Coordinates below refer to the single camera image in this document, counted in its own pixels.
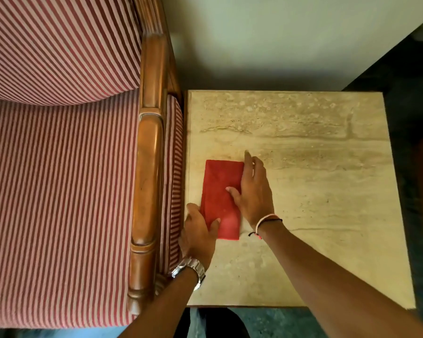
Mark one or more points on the person's left hand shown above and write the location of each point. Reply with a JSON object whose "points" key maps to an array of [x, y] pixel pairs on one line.
{"points": [[197, 239]]}

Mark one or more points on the person's right hand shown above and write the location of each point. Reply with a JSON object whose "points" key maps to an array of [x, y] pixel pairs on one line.
{"points": [[255, 197]]}

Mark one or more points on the person's right thumb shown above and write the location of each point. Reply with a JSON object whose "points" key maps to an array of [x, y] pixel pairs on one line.
{"points": [[233, 194]]}

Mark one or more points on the person's left thumb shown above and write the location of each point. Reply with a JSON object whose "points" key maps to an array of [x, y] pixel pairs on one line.
{"points": [[215, 227]]}

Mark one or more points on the red cloth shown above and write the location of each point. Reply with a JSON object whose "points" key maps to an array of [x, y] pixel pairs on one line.
{"points": [[220, 193]]}

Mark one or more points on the person's right forearm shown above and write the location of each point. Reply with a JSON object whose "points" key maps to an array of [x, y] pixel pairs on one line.
{"points": [[331, 288]]}

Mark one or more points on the person's left forearm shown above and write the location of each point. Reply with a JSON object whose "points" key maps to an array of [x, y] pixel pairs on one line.
{"points": [[162, 308]]}

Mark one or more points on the silver metal wristwatch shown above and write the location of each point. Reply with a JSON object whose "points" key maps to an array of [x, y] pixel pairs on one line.
{"points": [[191, 266]]}

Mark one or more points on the brown wooden armrest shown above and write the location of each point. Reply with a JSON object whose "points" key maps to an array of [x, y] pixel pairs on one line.
{"points": [[148, 172]]}

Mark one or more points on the person's dark trousers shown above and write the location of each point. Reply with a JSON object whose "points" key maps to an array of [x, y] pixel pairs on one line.
{"points": [[215, 323]]}

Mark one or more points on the red striped armchair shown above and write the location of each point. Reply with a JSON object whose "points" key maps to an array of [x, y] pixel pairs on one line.
{"points": [[60, 207]]}

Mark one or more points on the red striped back cushion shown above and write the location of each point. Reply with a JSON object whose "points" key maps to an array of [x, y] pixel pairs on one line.
{"points": [[56, 45]]}

